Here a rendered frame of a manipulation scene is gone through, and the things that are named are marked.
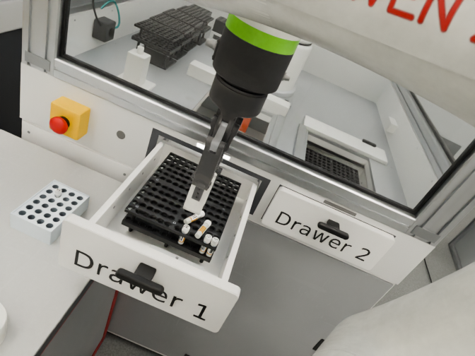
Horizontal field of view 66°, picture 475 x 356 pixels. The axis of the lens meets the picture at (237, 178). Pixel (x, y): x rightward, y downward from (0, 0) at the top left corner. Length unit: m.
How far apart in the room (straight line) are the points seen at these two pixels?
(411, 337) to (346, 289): 0.58
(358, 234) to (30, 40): 0.84
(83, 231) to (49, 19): 0.48
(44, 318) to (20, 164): 0.40
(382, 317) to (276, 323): 0.71
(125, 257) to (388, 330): 0.38
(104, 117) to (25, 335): 0.47
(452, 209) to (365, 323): 0.45
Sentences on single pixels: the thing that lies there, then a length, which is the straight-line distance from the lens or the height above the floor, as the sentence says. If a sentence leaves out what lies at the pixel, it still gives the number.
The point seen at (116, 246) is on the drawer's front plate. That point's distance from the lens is 0.59.
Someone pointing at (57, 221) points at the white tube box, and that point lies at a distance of 0.80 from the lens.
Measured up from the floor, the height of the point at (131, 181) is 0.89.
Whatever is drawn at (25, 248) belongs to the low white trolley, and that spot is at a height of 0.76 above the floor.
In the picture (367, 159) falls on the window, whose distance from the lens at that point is 0.82.
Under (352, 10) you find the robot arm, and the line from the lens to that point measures 0.24.
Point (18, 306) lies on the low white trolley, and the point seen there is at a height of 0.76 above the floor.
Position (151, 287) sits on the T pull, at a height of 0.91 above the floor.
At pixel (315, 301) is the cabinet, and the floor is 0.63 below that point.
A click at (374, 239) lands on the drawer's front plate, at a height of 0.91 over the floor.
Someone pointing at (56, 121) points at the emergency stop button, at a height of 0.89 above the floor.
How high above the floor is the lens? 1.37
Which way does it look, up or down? 34 degrees down
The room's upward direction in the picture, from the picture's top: 25 degrees clockwise
